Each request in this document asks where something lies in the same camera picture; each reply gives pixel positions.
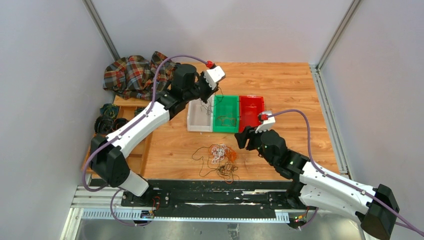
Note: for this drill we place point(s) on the green plastic bin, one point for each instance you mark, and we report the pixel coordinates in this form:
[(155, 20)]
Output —
[(226, 114)]

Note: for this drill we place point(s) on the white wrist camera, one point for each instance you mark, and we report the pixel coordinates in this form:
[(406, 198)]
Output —
[(214, 76), (267, 120)]

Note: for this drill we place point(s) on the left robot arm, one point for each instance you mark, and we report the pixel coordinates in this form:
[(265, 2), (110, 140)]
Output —
[(108, 154)]

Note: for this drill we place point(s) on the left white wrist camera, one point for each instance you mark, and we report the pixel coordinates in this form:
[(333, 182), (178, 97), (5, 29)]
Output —
[(214, 76)]

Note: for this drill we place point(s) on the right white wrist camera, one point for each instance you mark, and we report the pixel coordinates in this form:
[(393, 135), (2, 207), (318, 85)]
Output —
[(267, 120)]

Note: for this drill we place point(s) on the red plastic bin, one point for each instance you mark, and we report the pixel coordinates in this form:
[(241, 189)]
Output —
[(250, 107)]

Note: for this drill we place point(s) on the dark fabric roll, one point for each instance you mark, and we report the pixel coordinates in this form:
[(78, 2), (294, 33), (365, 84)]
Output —
[(103, 125)]

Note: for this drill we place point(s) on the brown fabric roll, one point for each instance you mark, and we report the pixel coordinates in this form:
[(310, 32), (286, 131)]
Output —
[(118, 123)]

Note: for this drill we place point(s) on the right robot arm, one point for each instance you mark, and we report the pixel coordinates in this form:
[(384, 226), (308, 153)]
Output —
[(316, 186)]

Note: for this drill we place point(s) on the wooden compartment tray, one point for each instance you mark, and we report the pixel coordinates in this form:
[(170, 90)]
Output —
[(137, 159)]

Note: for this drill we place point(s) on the aluminium front rail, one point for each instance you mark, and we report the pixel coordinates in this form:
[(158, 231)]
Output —
[(100, 216)]

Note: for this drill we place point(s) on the plaid cloth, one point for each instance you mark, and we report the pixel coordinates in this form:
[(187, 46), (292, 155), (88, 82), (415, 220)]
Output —
[(132, 76)]

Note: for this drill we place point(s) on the right aluminium frame post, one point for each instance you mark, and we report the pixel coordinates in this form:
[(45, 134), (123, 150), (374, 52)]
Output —
[(347, 17)]

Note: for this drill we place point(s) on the green patterned fabric roll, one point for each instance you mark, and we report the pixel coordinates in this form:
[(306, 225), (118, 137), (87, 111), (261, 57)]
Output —
[(109, 110)]

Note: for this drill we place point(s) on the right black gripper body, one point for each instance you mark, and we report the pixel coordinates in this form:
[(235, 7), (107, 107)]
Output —
[(254, 141)]

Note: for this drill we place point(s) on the aluminium frame post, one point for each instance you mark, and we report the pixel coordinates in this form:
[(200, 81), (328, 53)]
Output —
[(96, 18), (347, 17)]

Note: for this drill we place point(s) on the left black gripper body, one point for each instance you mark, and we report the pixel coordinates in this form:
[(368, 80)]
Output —
[(206, 90)]

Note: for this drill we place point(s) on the white plastic bin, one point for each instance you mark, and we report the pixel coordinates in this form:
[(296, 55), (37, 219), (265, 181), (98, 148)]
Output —
[(200, 115)]

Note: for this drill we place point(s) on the left aluminium frame post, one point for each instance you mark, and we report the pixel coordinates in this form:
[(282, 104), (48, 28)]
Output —
[(96, 18)]

